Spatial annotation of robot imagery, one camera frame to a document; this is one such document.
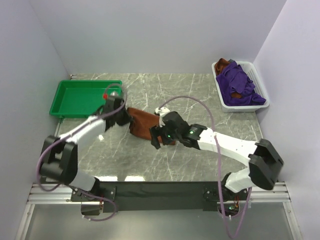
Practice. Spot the brown towel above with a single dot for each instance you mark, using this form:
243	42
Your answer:
141	123
219	67

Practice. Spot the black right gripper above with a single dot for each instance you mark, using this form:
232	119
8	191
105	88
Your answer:
156	132

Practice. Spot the green plastic tray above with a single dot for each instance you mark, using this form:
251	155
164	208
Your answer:
80	98

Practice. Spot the brown towel in basket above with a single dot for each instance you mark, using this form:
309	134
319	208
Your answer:
219	67

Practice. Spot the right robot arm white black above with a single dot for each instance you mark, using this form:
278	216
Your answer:
262	162

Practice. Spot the black base bar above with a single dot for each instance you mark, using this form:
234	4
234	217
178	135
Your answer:
152	196

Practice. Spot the white plastic basket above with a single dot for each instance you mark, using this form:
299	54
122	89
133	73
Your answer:
251	71

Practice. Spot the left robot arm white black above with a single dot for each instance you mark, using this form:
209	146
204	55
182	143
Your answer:
59	156

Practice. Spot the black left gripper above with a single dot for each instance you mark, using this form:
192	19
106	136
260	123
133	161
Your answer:
127	119

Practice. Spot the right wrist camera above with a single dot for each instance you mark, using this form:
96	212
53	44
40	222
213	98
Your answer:
161	112

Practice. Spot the purple towel in basket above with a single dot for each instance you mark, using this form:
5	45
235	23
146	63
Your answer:
234	79

